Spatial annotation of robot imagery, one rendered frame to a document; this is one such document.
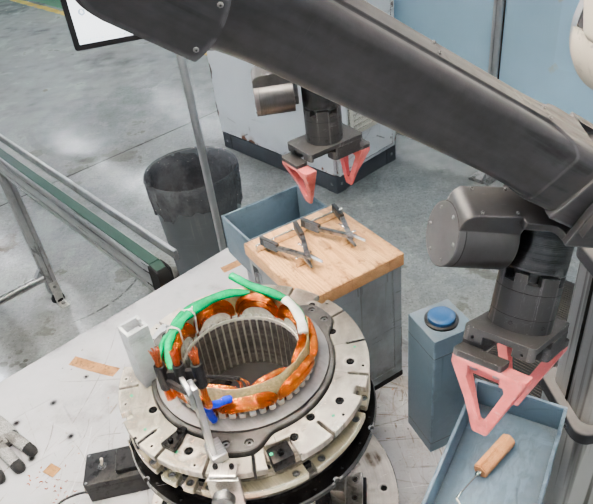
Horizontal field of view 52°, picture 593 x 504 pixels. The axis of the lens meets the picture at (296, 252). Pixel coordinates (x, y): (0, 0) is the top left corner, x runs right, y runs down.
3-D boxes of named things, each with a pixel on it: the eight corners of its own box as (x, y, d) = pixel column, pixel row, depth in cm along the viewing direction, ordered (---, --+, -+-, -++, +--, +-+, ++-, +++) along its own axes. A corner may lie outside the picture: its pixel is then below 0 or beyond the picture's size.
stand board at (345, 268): (245, 254, 106) (243, 243, 105) (333, 215, 114) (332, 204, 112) (307, 314, 92) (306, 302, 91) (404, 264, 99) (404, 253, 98)
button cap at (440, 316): (437, 331, 87) (437, 326, 86) (422, 315, 90) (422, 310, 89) (461, 322, 88) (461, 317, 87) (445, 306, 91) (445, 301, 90)
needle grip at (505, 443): (470, 467, 70) (500, 435, 73) (481, 479, 69) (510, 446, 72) (477, 463, 68) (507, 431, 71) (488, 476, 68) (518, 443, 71)
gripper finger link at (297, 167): (286, 199, 99) (278, 147, 94) (321, 183, 102) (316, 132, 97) (310, 216, 95) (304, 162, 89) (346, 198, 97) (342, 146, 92)
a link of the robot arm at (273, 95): (333, 37, 79) (323, 13, 86) (246, 50, 79) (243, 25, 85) (338, 118, 87) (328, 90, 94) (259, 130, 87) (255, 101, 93)
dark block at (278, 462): (267, 458, 68) (264, 446, 66) (288, 448, 68) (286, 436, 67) (275, 473, 66) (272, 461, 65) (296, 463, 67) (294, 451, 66)
